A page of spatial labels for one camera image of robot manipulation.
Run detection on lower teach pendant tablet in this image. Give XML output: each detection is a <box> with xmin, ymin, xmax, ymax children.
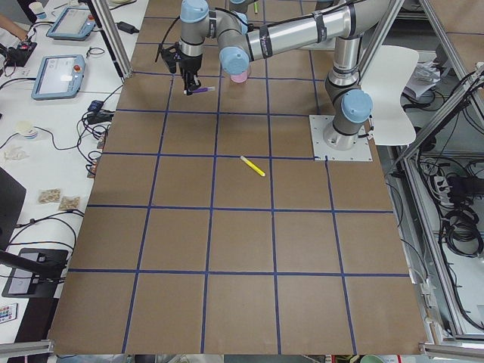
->
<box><xmin>31</xmin><ymin>54</ymin><xmax>85</xmax><ymax>101</ymax></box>

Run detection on teach pendant tablet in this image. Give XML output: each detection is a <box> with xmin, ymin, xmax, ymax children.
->
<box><xmin>46</xmin><ymin>7</ymin><xmax>96</xmax><ymax>41</ymax></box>
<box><xmin>31</xmin><ymin>54</ymin><xmax>85</xmax><ymax>101</ymax></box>

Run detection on purple pen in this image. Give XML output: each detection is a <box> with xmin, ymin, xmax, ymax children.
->
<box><xmin>192</xmin><ymin>86</ymin><xmax>216</xmax><ymax>94</ymax></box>

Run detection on upper teach pendant tablet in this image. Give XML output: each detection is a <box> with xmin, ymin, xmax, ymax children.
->
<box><xmin>46</xmin><ymin>7</ymin><xmax>96</xmax><ymax>41</ymax></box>

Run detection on yellow pen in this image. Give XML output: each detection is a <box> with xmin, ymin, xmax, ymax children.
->
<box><xmin>240</xmin><ymin>156</ymin><xmax>265</xmax><ymax>177</ymax></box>

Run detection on white chair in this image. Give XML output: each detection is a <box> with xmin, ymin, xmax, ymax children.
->
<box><xmin>361</xmin><ymin>45</ymin><xmax>419</xmax><ymax>146</ymax></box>

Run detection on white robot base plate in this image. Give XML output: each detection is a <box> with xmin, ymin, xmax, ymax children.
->
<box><xmin>309</xmin><ymin>115</ymin><xmax>373</xmax><ymax>162</ymax></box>

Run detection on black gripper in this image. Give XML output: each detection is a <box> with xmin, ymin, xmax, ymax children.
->
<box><xmin>155</xmin><ymin>42</ymin><xmax>203</xmax><ymax>95</ymax></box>

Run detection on remote control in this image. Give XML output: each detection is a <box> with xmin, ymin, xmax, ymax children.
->
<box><xmin>0</xmin><ymin>302</ymin><xmax>18</xmax><ymax>324</ymax></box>

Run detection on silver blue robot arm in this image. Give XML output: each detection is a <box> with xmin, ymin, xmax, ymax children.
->
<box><xmin>156</xmin><ymin>1</ymin><xmax>388</xmax><ymax>136</ymax></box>

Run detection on pink mesh cup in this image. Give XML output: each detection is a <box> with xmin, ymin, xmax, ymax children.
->
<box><xmin>230</xmin><ymin>68</ymin><xmax>250</xmax><ymax>83</ymax></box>

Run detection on black device on stand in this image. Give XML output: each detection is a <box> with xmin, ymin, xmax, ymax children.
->
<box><xmin>1</xmin><ymin>248</ymin><xmax>68</xmax><ymax>298</ymax></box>

